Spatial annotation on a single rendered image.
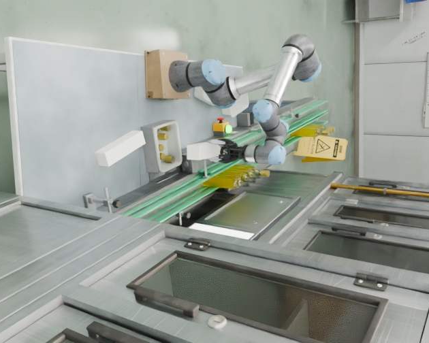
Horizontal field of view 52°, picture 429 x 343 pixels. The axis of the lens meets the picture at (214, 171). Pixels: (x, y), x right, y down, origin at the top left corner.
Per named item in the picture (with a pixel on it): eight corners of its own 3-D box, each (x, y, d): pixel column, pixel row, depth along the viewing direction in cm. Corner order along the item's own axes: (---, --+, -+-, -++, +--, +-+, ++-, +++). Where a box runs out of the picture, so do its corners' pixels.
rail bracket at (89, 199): (77, 224, 172) (118, 233, 160) (69, 184, 167) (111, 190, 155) (86, 220, 176) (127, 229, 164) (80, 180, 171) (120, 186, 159)
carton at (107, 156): (94, 152, 181) (104, 153, 178) (132, 130, 198) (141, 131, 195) (99, 165, 183) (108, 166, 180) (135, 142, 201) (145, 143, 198)
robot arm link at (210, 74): (193, 55, 201) (218, 51, 194) (206, 75, 211) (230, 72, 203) (184, 75, 196) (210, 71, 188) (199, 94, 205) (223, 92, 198)
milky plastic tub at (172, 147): (146, 172, 208) (161, 173, 204) (140, 126, 202) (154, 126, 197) (169, 162, 222) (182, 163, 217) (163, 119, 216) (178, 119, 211)
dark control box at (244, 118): (236, 125, 276) (248, 126, 272) (235, 113, 274) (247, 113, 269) (242, 123, 283) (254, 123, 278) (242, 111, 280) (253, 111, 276)
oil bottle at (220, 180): (202, 185, 227) (238, 190, 215) (201, 175, 225) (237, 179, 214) (208, 182, 231) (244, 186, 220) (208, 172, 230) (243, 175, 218)
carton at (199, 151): (186, 144, 184) (198, 145, 181) (217, 140, 204) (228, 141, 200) (186, 158, 185) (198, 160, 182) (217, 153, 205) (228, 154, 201)
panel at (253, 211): (133, 269, 173) (204, 288, 155) (133, 262, 172) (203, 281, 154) (244, 193, 244) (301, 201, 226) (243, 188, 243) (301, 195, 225)
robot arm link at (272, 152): (289, 151, 176) (282, 169, 172) (264, 150, 182) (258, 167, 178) (282, 140, 170) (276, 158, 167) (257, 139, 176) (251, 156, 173)
